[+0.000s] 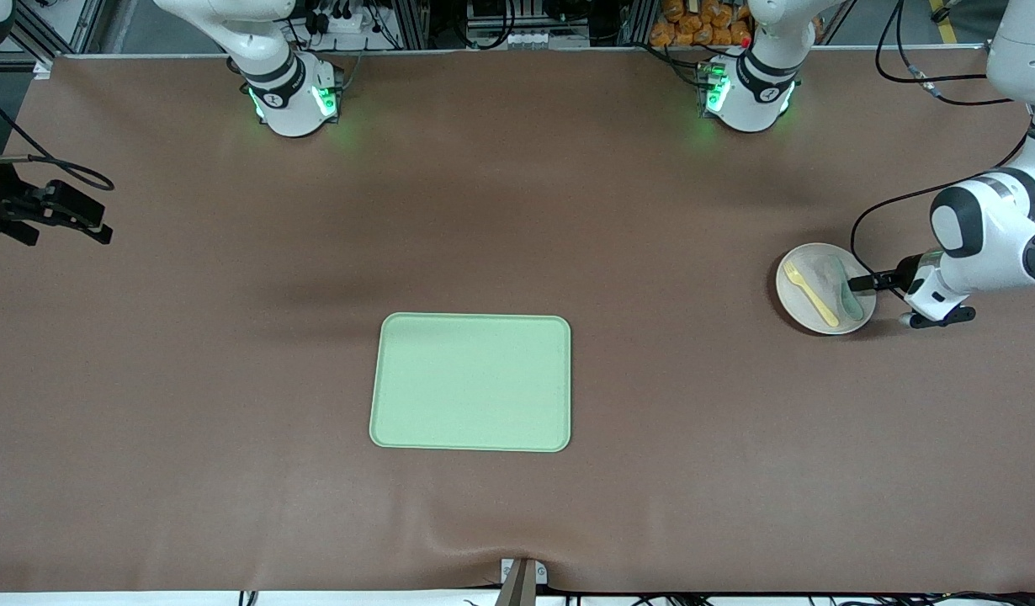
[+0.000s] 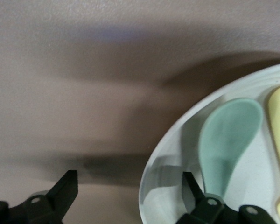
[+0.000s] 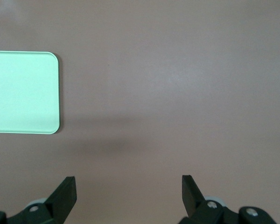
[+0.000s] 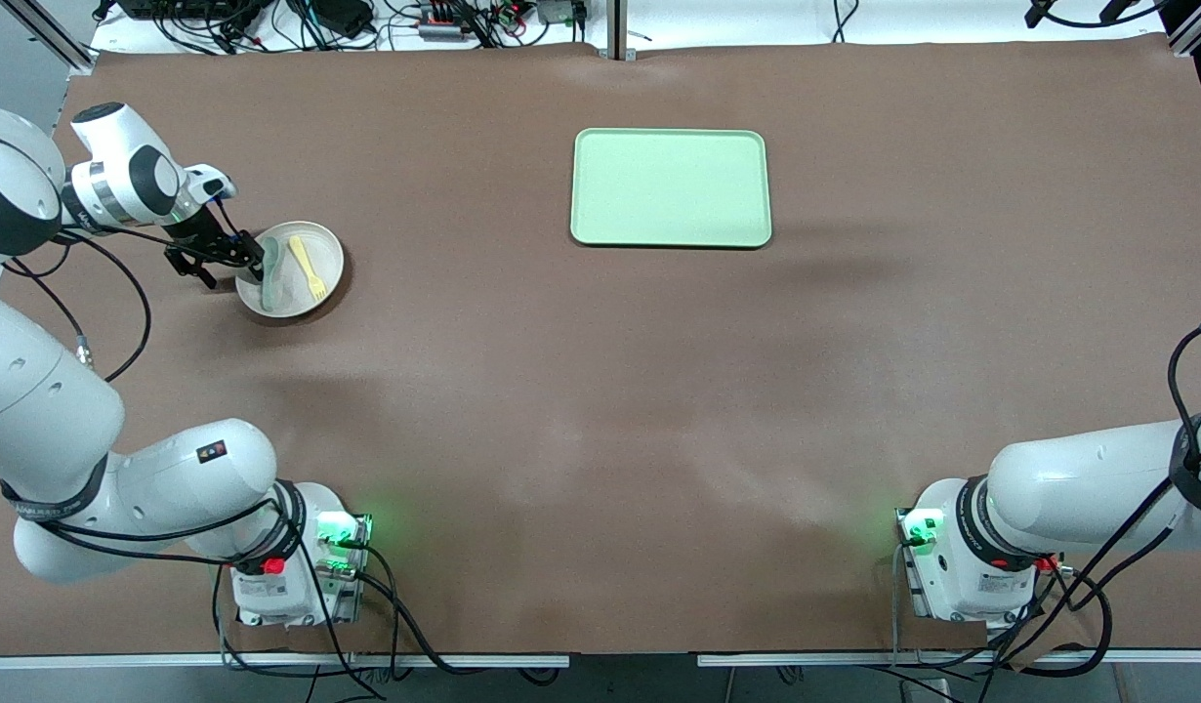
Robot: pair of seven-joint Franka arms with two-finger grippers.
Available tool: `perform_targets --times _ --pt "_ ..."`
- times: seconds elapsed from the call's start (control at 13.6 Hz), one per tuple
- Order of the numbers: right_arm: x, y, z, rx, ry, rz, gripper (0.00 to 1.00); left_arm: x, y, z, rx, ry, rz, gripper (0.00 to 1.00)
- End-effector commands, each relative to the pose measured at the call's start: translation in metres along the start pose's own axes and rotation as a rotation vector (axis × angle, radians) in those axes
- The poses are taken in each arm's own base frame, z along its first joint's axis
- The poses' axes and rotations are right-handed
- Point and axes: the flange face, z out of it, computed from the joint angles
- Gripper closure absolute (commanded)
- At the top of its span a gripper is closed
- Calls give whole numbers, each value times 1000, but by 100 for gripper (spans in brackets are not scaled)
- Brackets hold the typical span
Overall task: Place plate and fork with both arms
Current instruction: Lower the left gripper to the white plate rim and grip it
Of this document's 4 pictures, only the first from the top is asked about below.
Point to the green plastic spoon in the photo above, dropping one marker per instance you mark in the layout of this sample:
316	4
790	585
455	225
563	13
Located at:
839	286

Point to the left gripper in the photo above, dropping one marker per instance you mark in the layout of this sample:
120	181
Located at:
906	271

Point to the light green rectangular tray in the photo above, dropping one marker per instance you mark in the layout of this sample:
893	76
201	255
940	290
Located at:
471	383

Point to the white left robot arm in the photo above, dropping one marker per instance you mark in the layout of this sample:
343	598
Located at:
989	227

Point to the beige round plate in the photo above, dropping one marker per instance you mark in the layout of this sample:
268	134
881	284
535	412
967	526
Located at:
799	307

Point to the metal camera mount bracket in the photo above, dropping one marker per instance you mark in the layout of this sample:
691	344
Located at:
522	581

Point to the pile of orange objects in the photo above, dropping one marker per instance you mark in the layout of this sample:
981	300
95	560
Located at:
694	25

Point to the white power strip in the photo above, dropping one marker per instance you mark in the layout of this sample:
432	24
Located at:
341	18

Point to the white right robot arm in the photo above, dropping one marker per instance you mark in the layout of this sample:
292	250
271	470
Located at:
290	109

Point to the aluminium frame corner bracket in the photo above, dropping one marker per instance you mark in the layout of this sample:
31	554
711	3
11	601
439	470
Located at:
999	52
44	67

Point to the yellow plastic fork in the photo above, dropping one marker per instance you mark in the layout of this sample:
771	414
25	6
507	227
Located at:
812	296

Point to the brown table cover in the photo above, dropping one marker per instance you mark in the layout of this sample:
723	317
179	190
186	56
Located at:
231	421

